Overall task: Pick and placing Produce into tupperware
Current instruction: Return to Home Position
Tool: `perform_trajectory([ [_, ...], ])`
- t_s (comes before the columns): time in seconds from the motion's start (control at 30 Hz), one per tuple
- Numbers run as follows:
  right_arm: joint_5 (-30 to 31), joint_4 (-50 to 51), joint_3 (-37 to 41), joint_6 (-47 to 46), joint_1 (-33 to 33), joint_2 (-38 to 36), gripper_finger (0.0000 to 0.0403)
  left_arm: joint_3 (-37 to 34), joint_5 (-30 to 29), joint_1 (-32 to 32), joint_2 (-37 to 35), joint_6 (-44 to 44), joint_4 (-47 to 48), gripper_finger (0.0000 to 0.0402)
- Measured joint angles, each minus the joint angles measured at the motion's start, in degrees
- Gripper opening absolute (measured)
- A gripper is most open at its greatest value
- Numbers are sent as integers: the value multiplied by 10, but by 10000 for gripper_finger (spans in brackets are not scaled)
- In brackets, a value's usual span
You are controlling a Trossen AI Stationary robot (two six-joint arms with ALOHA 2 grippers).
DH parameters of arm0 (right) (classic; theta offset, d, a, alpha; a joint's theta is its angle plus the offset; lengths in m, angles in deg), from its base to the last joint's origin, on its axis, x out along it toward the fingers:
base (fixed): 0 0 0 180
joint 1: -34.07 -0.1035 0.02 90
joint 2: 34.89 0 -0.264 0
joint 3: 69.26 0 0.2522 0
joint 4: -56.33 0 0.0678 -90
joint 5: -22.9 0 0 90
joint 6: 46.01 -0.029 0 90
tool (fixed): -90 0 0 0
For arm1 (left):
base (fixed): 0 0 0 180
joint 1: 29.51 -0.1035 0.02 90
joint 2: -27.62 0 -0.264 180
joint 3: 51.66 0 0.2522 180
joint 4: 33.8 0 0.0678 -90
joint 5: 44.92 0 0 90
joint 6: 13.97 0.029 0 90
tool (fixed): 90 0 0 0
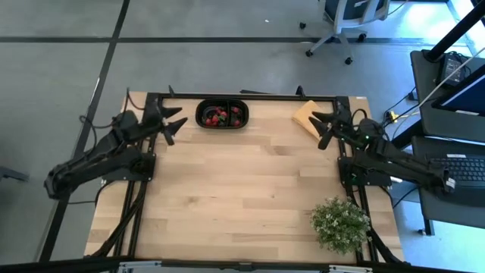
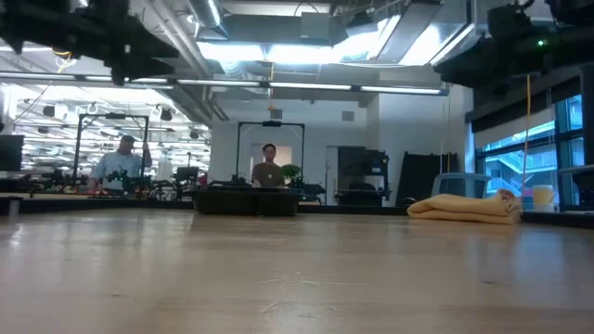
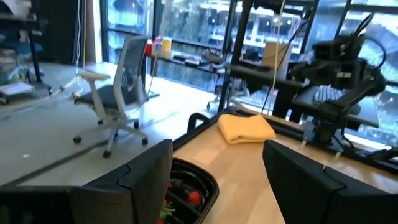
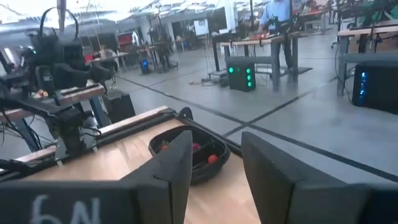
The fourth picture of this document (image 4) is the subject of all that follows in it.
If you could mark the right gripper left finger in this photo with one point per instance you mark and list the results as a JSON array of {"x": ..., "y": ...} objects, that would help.
[{"x": 164, "y": 193}]

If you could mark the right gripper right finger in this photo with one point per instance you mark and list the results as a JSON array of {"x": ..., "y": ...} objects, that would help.
[{"x": 289, "y": 193}]

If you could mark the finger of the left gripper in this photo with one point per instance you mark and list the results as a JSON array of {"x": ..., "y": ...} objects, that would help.
[{"x": 101, "y": 72}]

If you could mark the strawberry with green leaves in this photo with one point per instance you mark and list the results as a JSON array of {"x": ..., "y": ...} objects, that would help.
[{"x": 164, "y": 146}]

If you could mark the red radish with thin root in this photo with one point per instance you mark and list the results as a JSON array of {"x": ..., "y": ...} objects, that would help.
[{"x": 212, "y": 159}]

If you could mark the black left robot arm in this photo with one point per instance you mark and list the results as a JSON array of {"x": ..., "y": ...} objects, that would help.
[{"x": 70, "y": 124}]

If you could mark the person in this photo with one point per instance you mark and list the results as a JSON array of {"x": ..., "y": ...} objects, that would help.
[
  {"x": 275, "y": 12},
  {"x": 107, "y": 53}
]

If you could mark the wooden workbench with blue legs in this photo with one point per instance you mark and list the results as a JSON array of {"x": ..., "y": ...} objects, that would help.
[{"x": 84, "y": 93}]

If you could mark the black box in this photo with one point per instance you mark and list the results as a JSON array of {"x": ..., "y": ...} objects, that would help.
[{"x": 119, "y": 109}]

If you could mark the black plastic food container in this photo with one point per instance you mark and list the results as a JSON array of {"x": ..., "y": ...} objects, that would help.
[{"x": 208, "y": 175}]

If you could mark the computer tower with green lights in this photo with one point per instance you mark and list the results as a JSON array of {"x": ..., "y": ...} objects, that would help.
[{"x": 241, "y": 81}]

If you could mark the computer tower with blue lights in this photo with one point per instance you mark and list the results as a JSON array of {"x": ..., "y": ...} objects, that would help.
[{"x": 379, "y": 90}]

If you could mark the wooden workbench with black legs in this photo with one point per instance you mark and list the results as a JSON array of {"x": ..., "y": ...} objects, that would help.
[{"x": 248, "y": 42}]

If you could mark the wooden workbench with grey legs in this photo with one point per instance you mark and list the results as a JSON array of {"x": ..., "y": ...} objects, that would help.
[{"x": 367, "y": 31}]

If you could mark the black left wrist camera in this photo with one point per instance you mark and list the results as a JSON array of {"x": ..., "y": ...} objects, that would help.
[{"x": 71, "y": 53}]

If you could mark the dark wall screen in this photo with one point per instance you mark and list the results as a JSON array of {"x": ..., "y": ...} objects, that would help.
[{"x": 217, "y": 20}]

